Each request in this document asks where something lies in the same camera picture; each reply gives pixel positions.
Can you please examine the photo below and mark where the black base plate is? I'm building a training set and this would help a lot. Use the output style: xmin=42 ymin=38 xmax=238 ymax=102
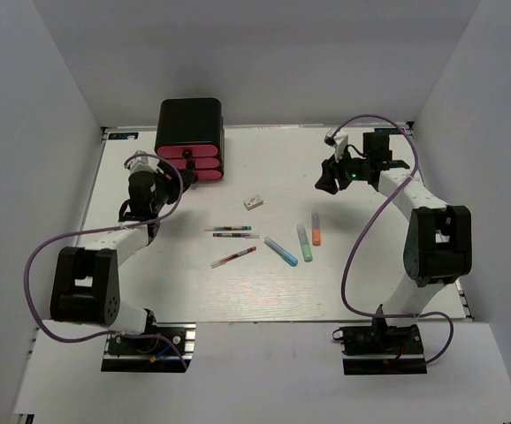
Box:
xmin=332 ymin=324 xmax=427 ymax=376
xmin=101 ymin=323 xmax=196 ymax=374

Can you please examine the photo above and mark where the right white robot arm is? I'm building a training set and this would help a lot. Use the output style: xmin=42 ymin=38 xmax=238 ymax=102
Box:
xmin=315 ymin=132 xmax=472 ymax=352

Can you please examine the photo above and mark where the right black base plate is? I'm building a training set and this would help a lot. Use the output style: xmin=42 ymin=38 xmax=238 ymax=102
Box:
xmin=332 ymin=324 xmax=427 ymax=376

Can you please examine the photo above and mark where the blue highlighter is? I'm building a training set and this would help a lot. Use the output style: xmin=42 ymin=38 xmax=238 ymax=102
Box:
xmin=263 ymin=237 xmax=298 ymax=267

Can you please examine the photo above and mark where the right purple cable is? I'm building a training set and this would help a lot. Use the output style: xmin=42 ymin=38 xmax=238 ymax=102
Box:
xmin=325 ymin=115 xmax=455 ymax=366

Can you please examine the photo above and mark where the left blue table label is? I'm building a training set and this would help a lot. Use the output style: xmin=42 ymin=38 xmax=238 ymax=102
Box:
xmin=108 ymin=132 xmax=139 ymax=140

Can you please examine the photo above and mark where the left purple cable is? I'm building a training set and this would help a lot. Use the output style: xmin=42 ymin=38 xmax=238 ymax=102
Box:
xmin=25 ymin=153 xmax=190 ymax=370

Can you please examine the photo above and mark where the pink top drawer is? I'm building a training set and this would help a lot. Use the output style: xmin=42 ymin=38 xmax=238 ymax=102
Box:
xmin=156 ymin=144 xmax=220 ymax=159

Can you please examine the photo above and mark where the pink middle drawer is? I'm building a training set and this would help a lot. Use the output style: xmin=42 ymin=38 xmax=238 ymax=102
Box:
xmin=170 ymin=157 xmax=220 ymax=170

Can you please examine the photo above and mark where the green highlighter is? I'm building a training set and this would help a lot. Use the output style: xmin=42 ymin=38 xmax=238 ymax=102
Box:
xmin=296 ymin=223 xmax=313 ymax=262

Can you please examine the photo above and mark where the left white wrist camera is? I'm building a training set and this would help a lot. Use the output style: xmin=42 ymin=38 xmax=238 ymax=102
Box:
xmin=124 ymin=150 xmax=156 ymax=174

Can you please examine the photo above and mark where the blue table label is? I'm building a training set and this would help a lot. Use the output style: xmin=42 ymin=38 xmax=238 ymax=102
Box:
xmin=108 ymin=132 xmax=139 ymax=140
xmin=374 ymin=127 xmax=400 ymax=134

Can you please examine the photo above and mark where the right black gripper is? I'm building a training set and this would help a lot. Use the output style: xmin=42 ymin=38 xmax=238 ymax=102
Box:
xmin=316 ymin=144 xmax=371 ymax=194

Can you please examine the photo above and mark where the green gel pen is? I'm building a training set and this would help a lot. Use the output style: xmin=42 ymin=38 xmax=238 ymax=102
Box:
xmin=204 ymin=225 xmax=252 ymax=232

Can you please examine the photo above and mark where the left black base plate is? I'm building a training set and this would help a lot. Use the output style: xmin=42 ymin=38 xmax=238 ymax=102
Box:
xmin=101 ymin=323 xmax=196 ymax=374

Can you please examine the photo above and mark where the purple cable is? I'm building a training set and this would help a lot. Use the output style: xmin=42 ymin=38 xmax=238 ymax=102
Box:
xmin=25 ymin=153 xmax=190 ymax=370
xmin=325 ymin=115 xmax=455 ymax=366

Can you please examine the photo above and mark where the white eraser box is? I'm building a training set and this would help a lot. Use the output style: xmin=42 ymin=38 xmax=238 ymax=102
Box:
xmin=243 ymin=195 xmax=263 ymax=210

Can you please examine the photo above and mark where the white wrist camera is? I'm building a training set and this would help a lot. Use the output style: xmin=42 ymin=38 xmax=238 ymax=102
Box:
xmin=124 ymin=150 xmax=156 ymax=174
xmin=324 ymin=131 xmax=348 ymax=162

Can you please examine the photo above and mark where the purple gel pen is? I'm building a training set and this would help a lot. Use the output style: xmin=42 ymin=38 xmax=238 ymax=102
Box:
xmin=212 ymin=232 xmax=260 ymax=239

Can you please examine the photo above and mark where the black drawer cabinet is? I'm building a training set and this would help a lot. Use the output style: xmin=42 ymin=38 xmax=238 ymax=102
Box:
xmin=155 ymin=97 xmax=225 ymax=175

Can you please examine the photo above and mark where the orange highlighter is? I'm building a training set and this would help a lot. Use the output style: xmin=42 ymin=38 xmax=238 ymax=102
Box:
xmin=311 ymin=212 xmax=322 ymax=246

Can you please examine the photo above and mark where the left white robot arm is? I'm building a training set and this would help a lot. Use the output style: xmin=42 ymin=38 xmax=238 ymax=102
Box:
xmin=50 ymin=156 xmax=197 ymax=352

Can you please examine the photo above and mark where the right blue table label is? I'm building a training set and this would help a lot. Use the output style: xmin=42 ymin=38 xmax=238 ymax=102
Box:
xmin=374 ymin=127 xmax=400 ymax=134

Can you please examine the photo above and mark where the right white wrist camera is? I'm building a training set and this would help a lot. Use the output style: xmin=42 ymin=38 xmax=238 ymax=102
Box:
xmin=324 ymin=131 xmax=348 ymax=162

